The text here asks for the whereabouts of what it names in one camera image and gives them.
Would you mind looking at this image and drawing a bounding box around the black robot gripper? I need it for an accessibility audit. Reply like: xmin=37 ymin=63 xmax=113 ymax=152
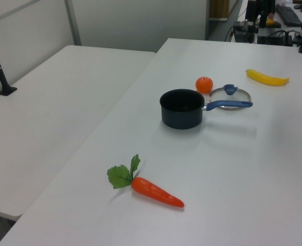
xmin=245 ymin=0 xmax=276 ymax=28

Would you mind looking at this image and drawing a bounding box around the glass lid with blue knob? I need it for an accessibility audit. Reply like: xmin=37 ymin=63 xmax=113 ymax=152
xmin=208 ymin=84 xmax=252 ymax=111

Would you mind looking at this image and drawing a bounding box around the yellow black tool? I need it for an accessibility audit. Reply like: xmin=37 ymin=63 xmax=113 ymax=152
xmin=265 ymin=17 xmax=281 ymax=28

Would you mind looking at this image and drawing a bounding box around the grey electronics box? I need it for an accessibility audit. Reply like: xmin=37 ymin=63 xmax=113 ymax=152
xmin=233 ymin=21 xmax=257 ymax=43

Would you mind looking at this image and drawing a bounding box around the black keyboard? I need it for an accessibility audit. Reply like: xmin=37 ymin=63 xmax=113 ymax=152
xmin=275 ymin=4 xmax=302 ymax=27

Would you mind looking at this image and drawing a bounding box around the wooden cabinet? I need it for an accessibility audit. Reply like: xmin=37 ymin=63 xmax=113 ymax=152
xmin=209 ymin=0 xmax=230 ymax=20

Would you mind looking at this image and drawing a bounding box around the yellow toy banana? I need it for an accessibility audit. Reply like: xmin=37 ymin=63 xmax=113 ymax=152
xmin=245 ymin=68 xmax=290 ymax=87

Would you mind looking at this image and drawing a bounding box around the orange toy fruit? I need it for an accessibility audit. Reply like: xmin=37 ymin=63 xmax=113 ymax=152
xmin=195 ymin=76 xmax=214 ymax=94

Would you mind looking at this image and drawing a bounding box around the orange toy carrot with leaves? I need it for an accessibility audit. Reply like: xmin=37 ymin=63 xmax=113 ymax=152
xmin=107 ymin=153 xmax=185 ymax=209

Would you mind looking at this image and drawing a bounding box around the black electronics box with cables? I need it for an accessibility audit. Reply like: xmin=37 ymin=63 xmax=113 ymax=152
xmin=256 ymin=27 xmax=294 ymax=47

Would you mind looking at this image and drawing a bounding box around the dark pot with blue handle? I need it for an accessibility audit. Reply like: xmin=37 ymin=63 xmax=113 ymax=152
xmin=159 ymin=88 xmax=254 ymax=130

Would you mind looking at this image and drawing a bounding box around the grey partition post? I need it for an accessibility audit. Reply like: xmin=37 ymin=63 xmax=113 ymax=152
xmin=64 ymin=0 xmax=83 ymax=47

